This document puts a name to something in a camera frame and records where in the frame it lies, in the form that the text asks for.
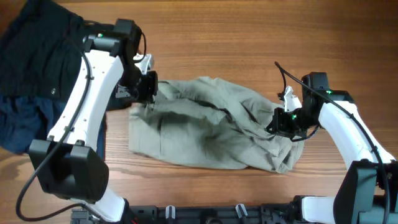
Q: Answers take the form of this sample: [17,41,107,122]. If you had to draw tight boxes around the khaki cargo shorts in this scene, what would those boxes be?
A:
[129,77,304,173]

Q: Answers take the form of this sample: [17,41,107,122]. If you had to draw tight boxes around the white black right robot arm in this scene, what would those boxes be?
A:
[267,90,397,223]

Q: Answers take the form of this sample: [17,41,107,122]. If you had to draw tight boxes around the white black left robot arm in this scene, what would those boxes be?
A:
[29,30,157,223]

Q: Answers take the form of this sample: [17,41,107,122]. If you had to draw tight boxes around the black folded garment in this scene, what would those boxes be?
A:
[0,0,134,111]

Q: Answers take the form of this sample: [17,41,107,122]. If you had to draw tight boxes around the navy blue garment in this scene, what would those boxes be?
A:
[0,95,106,159]

